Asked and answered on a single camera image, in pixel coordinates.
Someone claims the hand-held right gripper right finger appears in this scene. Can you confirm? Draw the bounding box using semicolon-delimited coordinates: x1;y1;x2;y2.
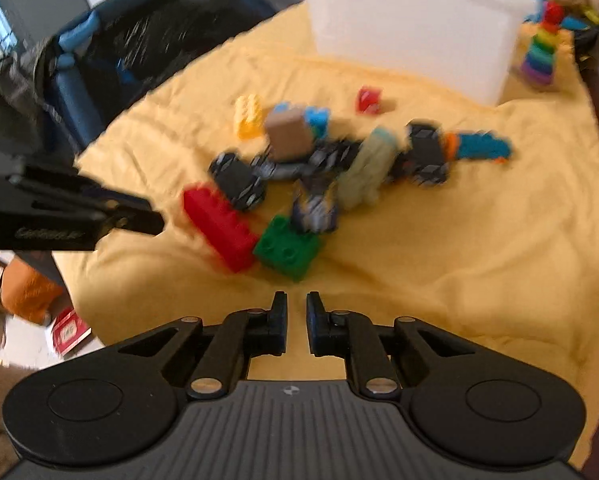
306;291;480;402

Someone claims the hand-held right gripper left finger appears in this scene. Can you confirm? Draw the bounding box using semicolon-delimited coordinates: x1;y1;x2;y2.
112;291;289;402

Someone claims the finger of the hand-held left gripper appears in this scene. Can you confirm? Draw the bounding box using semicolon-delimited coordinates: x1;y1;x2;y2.
76;172;166;237

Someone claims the yellow toy brick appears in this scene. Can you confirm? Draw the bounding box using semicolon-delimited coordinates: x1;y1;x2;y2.
234;95;265;141

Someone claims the blue toy brick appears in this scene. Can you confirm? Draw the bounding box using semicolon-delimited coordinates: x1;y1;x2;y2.
274;102;331;140

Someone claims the white plastic storage bin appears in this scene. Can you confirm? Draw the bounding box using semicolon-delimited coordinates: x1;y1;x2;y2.
292;0;537;107

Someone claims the green toy brick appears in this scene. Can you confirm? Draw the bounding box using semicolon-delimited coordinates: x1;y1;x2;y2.
252;214;323;282

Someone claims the orange bag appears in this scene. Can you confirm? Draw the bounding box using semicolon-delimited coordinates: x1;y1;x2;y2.
2;259;68;326

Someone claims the long red toy brick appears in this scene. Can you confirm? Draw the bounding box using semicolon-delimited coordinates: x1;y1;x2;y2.
182;182;260;274

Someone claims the black grey toy part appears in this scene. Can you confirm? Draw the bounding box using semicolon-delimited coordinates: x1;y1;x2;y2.
210;150;268;212
398;120;451;189

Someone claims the red box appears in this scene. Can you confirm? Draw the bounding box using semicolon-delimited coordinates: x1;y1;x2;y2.
50;307;93;357

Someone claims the pale green toy block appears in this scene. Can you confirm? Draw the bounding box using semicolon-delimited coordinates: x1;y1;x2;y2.
337;127;401;211

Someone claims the black toy car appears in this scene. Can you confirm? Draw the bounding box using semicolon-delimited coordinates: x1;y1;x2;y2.
252;137;366;182

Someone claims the brown toy cube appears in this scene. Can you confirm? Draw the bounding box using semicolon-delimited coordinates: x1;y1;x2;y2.
264;105;313;163

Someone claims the yellow cloth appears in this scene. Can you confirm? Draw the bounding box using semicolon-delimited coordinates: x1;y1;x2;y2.
52;0;599;466

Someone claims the black mesh office chair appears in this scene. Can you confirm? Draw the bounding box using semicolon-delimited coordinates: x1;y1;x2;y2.
44;0;280;155

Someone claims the small red toy brick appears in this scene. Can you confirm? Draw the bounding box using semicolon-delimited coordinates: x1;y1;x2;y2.
355;86;384;115

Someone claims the teal orange toy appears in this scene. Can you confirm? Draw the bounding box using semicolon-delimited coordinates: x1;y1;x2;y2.
444;130;514;167

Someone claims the rainbow stacking ring toy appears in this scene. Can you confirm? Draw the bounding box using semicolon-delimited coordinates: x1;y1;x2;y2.
518;1;571;90

